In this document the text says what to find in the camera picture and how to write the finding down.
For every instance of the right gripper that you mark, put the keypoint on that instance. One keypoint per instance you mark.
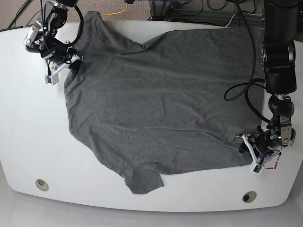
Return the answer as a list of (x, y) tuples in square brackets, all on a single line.
[(59, 54)]

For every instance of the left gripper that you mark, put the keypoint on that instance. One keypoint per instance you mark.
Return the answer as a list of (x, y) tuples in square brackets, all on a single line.
[(260, 146)]

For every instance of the grey t-shirt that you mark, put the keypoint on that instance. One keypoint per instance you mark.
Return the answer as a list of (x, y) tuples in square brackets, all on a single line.
[(157, 108)]

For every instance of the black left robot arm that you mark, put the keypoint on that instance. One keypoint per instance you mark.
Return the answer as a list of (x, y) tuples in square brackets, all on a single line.
[(281, 19)]

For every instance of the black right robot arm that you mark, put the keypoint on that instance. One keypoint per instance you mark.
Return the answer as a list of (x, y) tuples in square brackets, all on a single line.
[(41, 37)]

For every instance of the red tape rectangle marking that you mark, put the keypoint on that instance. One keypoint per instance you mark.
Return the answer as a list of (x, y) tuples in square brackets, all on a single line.
[(272, 164)]

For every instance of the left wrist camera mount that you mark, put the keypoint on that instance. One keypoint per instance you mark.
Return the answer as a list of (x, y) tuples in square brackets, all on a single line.
[(258, 161)]

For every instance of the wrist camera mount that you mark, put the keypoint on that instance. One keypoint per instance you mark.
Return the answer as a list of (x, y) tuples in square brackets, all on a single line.
[(258, 161), (53, 69)]

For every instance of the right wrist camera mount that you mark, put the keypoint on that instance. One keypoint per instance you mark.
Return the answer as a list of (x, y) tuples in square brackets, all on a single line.
[(53, 69)]

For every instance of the right table cable grommet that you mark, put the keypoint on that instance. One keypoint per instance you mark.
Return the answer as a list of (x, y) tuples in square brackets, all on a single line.
[(249, 197)]

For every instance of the table cable grommet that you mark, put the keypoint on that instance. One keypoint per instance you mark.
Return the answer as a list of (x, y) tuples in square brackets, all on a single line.
[(42, 185), (249, 197)]

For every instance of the left table cable grommet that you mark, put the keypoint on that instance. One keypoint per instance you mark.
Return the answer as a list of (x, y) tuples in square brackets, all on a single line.
[(42, 185)]

